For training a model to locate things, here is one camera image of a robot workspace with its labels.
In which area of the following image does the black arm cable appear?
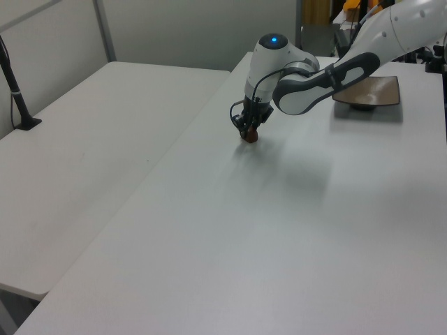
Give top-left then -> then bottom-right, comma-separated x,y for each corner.
229,67 -> 284,124

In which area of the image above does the black camera stand pole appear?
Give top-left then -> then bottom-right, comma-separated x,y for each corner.
0,34 -> 43,131

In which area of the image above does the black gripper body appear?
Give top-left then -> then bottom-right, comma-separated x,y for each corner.
232,97 -> 275,129

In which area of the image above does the square brown ceramic plate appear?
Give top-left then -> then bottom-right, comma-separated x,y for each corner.
331,75 -> 402,112

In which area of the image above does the small round brown food item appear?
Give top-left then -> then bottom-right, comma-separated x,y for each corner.
240,127 -> 261,144

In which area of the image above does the wooden cabinet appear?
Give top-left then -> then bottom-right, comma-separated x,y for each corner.
302,0 -> 331,26

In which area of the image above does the black equipment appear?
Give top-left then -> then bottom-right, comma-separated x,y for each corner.
423,44 -> 447,73

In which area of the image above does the grey metal partition post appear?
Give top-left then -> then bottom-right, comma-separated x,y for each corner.
91,0 -> 118,64
294,0 -> 305,50

